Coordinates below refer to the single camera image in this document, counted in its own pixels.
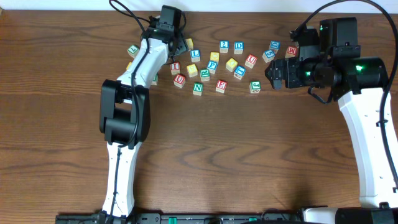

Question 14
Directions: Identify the red I letter block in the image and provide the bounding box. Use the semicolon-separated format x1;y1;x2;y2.
170;62;180;75

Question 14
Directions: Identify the blue 2 number block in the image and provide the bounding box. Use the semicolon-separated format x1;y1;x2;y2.
220;40;229;54

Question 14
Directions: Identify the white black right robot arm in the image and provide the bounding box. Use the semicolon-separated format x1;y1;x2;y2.
265;17;397;223

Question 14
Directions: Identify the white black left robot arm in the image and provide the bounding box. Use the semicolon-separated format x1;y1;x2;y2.
99;5;188;223

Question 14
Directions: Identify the yellow block top middle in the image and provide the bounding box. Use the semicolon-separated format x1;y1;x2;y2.
185;39;194;50

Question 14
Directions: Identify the blue L block middle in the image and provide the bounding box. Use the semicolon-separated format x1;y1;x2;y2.
190;49;201;62

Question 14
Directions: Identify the red M letter block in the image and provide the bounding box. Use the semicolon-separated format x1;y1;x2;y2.
285;46;299;58

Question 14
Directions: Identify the yellow S letter block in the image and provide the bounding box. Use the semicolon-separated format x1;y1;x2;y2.
187;64;198;77

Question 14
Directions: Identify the blue 5 number block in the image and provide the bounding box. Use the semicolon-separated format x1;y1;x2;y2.
262;49;275;63

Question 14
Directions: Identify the red U block left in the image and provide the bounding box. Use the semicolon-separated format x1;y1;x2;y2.
174;73;186;88

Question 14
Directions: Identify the red u block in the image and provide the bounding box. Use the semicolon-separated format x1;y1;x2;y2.
174;73;186;88
245;54;257;68

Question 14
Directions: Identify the blue D block tilted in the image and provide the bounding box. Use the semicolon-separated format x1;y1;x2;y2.
269;40;280;54

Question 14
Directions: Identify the yellow O letter block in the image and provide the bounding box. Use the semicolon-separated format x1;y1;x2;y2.
210;52;220;63

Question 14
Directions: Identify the green R letter block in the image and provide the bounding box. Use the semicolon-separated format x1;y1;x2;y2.
200;69;210;82

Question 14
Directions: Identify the blue P letter block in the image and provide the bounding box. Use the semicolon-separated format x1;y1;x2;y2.
207;60;218;75

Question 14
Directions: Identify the green L letter block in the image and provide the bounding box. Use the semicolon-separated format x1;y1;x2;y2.
127;44;140;58

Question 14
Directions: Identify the green J block centre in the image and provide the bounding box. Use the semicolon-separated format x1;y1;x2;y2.
249;81;261;93

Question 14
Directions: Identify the green N letter block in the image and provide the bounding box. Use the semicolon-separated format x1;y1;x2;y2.
193;82;203;96

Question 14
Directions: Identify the red U block right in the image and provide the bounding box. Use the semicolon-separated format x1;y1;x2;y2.
245;54;257;68

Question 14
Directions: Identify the yellow block centre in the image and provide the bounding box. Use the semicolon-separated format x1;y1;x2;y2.
226;58;238;72

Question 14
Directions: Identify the blue T letter block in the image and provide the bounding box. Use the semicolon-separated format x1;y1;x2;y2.
234;65;246;80

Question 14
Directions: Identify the red E letter block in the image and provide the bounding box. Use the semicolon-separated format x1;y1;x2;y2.
215;80;228;94

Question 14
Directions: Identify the blue D block upright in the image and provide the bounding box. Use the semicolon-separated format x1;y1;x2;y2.
234;42;244;55

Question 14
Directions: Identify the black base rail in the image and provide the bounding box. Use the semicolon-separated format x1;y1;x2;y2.
55;208;398;224

